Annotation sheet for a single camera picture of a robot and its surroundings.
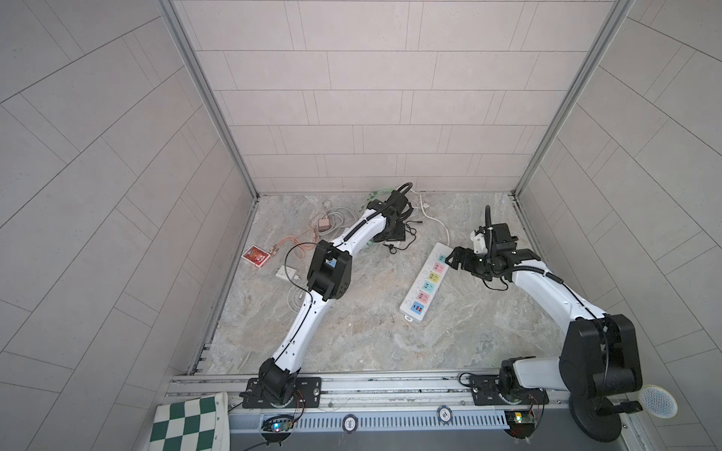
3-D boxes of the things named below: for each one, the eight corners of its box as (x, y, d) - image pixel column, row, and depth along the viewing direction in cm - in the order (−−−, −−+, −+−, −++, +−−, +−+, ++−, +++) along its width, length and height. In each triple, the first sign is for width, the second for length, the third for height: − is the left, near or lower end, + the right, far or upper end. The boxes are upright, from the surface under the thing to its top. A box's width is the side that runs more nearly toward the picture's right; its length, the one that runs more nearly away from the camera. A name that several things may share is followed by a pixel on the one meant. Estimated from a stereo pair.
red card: (244, 258, 99) (241, 255, 97) (255, 247, 102) (253, 244, 100) (258, 267, 96) (256, 264, 94) (269, 256, 99) (267, 252, 97)
